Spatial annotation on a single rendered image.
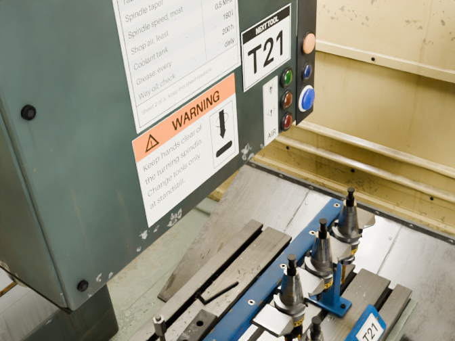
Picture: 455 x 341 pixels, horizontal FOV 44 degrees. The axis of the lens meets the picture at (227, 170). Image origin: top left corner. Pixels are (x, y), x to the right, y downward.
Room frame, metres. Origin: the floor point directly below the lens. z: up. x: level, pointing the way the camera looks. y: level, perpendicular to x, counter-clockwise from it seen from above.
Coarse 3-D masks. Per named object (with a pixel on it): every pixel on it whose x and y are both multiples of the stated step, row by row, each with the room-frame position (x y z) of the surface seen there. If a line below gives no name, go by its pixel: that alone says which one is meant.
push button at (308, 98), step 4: (308, 88) 0.67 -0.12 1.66; (308, 92) 0.66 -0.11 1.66; (312, 92) 0.67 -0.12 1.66; (304, 96) 0.66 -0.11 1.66; (308, 96) 0.66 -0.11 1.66; (312, 96) 0.67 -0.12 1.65; (304, 100) 0.65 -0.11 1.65; (308, 100) 0.66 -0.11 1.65; (312, 100) 0.67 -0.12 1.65; (304, 104) 0.65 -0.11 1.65; (308, 104) 0.66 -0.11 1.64; (312, 104) 0.67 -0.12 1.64; (304, 108) 0.65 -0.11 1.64; (308, 108) 0.66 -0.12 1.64
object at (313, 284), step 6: (300, 270) 0.76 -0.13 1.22; (306, 270) 0.76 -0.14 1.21; (300, 276) 0.74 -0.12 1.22; (306, 276) 0.74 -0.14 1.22; (312, 276) 0.74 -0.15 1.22; (318, 276) 0.74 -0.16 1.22; (306, 282) 0.73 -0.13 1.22; (312, 282) 0.73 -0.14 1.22; (318, 282) 0.72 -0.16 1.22; (306, 288) 0.71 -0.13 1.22; (312, 288) 0.71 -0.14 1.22; (318, 288) 0.71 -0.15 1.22; (312, 294) 0.70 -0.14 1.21
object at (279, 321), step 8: (264, 304) 0.68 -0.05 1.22; (264, 312) 0.66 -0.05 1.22; (272, 312) 0.66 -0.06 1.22; (280, 312) 0.66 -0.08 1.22; (256, 320) 0.65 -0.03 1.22; (264, 320) 0.65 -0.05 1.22; (272, 320) 0.64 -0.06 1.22; (280, 320) 0.64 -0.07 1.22; (288, 320) 0.64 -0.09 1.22; (264, 328) 0.63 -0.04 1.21; (272, 328) 0.63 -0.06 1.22; (280, 328) 0.63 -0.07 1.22; (288, 328) 0.63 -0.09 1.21; (280, 336) 0.61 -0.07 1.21
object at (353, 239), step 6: (336, 222) 0.88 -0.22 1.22; (336, 228) 0.86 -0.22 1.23; (360, 228) 0.85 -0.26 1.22; (336, 234) 0.84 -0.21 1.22; (342, 234) 0.84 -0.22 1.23; (354, 234) 0.84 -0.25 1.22; (360, 234) 0.84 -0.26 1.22; (342, 240) 0.83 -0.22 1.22; (348, 240) 0.83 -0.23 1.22; (354, 240) 0.83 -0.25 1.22
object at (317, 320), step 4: (316, 316) 0.56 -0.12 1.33; (312, 320) 0.55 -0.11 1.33; (316, 320) 0.55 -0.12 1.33; (320, 320) 0.55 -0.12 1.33; (316, 324) 0.54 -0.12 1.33; (312, 328) 0.55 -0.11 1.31; (316, 328) 0.55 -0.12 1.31; (320, 328) 0.55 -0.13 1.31; (312, 332) 0.54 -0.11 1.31; (316, 332) 0.54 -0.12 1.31; (320, 332) 0.55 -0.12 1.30; (312, 336) 0.54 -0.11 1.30; (316, 336) 0.54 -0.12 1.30
